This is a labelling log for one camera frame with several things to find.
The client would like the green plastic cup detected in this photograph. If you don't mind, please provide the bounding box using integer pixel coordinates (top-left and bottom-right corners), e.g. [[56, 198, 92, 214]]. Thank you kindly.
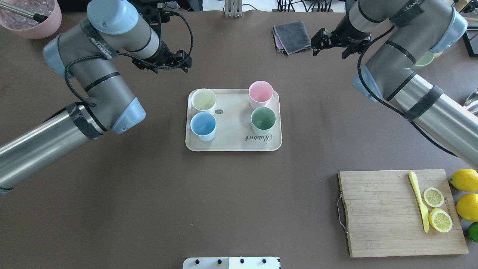
[[251, 107, 276, 136]]

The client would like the bamboo cutting board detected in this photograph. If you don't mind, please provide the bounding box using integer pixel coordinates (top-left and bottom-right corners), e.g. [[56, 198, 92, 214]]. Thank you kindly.
[[338, 170, 468, 258]]

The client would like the steel ice scoop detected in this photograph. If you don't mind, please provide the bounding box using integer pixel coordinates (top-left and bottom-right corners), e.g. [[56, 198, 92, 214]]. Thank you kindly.
[[463, 88, 478, 116]]

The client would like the beige rabbit tray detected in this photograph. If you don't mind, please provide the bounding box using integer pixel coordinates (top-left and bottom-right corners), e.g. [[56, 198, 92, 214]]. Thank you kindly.
[[185, 89, 282, 152]]

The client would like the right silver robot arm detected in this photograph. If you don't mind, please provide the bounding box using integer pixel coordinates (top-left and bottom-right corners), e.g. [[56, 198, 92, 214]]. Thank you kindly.
[[311, 0, 478, 168]]

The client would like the yellow lemon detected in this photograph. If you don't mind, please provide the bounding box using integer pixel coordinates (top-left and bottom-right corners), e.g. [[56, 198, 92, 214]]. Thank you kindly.
[[449, 169, 478, 191], [456, 194, 478, 222]]

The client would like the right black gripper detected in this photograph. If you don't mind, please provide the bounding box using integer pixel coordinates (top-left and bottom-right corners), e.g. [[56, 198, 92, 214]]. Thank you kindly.
[[311, 17, 372, 59]]

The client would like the yellow plastic knife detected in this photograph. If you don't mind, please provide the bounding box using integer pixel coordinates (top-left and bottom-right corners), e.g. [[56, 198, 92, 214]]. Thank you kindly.
[[408, 171, 430, 233]]

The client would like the cream plastic cup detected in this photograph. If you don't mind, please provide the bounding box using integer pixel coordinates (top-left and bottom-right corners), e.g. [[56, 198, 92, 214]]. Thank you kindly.
[[191, 89, 217, 115]]

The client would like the yellow lemon right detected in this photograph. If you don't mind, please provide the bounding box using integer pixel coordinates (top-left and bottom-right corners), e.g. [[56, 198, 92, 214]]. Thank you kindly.
[[449, 169, 478, 191]]

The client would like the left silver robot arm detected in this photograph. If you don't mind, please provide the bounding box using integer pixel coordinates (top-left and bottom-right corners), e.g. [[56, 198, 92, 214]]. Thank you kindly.
[[0, 0, 192, 196]]

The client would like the pink bowl with ice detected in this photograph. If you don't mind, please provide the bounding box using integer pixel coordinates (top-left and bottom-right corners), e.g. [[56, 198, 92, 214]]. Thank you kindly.
[[1, 0, 62, 39]]

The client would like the blue plastic cup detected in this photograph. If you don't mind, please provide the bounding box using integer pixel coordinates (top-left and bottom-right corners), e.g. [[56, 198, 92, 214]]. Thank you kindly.
[[190, 112, 217, 142]]

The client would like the green bowl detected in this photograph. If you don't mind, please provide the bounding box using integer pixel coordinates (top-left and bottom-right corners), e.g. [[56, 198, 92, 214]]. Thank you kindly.
[[412, 51, 435, 70]]

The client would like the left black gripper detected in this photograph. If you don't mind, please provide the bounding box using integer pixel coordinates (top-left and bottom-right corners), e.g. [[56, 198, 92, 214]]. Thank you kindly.
[[131, 0, 192, 73]]

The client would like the pink plastic cup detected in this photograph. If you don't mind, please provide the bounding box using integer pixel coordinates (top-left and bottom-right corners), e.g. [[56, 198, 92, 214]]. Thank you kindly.
[[249, 81, 273, 109]]

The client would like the green lime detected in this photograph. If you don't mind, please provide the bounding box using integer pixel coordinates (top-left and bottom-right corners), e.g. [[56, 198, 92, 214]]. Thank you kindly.
[[467, 222, 478, 243]]

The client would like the halved lemon piece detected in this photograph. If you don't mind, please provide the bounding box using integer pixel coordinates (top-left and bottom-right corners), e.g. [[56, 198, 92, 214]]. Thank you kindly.
[[423, 187, 444, 208], [428, 208, 453, 233]]

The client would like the yellow lemon left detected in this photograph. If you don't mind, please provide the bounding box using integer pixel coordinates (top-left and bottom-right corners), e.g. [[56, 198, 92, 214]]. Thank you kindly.
[[456, 194, 478, 222]]

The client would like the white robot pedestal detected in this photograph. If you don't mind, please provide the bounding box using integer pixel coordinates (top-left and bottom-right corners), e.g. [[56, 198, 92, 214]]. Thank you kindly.
[[182, 256, 281, 269]]

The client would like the grey folded cloth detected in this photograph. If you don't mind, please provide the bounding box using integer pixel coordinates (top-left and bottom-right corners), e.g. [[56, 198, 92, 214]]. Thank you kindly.
[[273, 21, 311, 56]]

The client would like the steel muddler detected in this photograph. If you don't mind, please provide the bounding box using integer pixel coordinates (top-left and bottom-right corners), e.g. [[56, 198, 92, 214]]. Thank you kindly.
[[0, 1, 48, 23]]

